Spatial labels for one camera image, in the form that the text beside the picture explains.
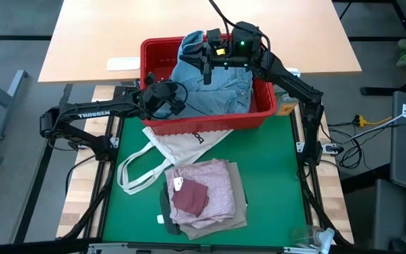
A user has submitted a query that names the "pink garment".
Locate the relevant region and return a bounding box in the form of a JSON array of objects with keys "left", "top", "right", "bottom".
[{"left": 164, "top": 158, "right": 238, "bottom": 229}]

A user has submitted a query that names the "green table mat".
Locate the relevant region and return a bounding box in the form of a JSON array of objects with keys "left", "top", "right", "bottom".
[{"left": 102, "top": 87, "right": 308, "bottom": 246}]

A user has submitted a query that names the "clear bottle orange label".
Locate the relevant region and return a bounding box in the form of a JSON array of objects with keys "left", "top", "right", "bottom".
[{"left": 275, "top": 92, "right": 300, "bottom": 117}]

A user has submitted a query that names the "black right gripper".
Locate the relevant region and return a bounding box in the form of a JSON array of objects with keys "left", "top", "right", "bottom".
[{"left": 188, "top": 28, "right": 257, "bottom": 86}]

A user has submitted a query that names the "maroon garment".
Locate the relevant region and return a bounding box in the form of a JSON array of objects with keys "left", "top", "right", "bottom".
[{"left": 170, "top": 176, "right": 210, "bottom": 218}]

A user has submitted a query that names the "yellow extension cord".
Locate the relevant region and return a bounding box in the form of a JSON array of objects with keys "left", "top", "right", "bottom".
[{"left": 353, "top": 114, "right": 393, "bottom": 128}]

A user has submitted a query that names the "grey desk leg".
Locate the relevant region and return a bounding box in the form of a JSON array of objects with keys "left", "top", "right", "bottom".
[{"left": 0, "top": 69, "right": 29, "bottom": 143}]

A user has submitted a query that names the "red plastic laundry basket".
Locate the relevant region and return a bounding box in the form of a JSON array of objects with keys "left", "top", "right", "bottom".
[{"left": 139, "top": 35, "right": 278, "bottom": 137}]

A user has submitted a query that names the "white canvas tote bag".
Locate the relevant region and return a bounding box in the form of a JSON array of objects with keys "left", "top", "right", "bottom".
[{"left": 116, "top": 126, "right": 234, "bottom": 195}]

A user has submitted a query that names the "light wooden desk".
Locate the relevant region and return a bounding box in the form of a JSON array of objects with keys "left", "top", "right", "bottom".
[{"left": 37, "top": 0, "right": 362, "bottom": 85}]

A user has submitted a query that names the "white label strip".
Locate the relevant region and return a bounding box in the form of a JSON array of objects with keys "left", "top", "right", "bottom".
[{"left": 106, "top": 56, "right": 141, "bottom": 72}]

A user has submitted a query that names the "beige shirt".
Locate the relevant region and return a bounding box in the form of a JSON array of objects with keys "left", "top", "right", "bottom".
[{"left": 180, "top": 160, "right": 248, "bottom": 241}]

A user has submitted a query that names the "dark green shirt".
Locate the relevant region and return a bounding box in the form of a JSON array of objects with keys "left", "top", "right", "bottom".
[{"left": 158, "top": 181, "right": 183, "bottom": 236}]

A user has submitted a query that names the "black cable bundle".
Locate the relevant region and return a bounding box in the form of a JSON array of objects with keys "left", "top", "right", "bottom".
[{"left": 328, "top": 121, "right": 366, "bottom": 170}]

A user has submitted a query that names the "white cable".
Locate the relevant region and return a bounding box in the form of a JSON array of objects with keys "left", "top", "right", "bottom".
[{"left": 349, "top": 95, "right": 406, "bottom": 140}]

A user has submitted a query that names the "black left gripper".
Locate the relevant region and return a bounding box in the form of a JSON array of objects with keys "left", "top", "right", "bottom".
[{"left": 142, "top": 72, "right": 187, "bottom": 116}]

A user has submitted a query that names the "blue denim garment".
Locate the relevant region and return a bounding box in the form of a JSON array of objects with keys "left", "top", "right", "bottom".
[{"left": 160, "top": 30, "right": 254, "bottom": 119}]

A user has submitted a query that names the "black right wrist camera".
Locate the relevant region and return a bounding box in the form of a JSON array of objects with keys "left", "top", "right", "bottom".
[{"left": 230, "top": 20, "right": 262, "bottom": 59}]

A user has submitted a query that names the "black desk foot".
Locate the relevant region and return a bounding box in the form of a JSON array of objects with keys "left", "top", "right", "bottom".
[{"left": 360, "top": 70, "right": 406, "bottom": 97}]

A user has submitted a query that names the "clear spray bottle white nozzle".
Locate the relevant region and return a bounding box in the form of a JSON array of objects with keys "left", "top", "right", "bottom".
[{"left": 290, "top": 224, "right": 336, "bottom": 252}]

